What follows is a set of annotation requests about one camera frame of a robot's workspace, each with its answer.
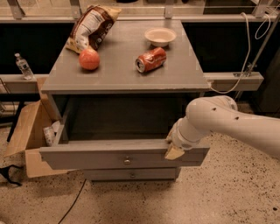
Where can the clear plastic water bottle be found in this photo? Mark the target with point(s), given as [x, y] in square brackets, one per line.
[24, 67]

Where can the white bowl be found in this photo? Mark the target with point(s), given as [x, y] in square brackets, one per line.
[160, 37]

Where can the brown chip bag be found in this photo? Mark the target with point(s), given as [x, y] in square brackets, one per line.
[92, 27]

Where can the grey drawer cabinet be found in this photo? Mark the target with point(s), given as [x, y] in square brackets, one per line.
[179, 77]

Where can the orange ball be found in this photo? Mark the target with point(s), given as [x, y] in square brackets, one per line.
[89, 59]

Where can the grey drawer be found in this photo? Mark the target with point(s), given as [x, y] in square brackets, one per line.
[132, 174]
[118, 133]

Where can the grey top drawer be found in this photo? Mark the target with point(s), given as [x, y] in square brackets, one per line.
[118, 133]

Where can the can inside cardboard box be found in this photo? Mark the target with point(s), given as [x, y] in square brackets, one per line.
[49, 135]

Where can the red soda can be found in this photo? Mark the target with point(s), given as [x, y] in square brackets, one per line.
[150, 60]

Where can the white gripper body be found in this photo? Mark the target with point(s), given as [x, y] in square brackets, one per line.
[181, 139]

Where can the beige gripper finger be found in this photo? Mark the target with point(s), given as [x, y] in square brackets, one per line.
[173, 152]

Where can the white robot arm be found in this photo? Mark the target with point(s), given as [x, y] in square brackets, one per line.
[220, 114]

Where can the grey bottom drawer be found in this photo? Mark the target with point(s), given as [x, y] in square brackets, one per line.
[132, 174]

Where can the open cardboard box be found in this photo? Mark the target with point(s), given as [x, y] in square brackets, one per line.
[28, 136]

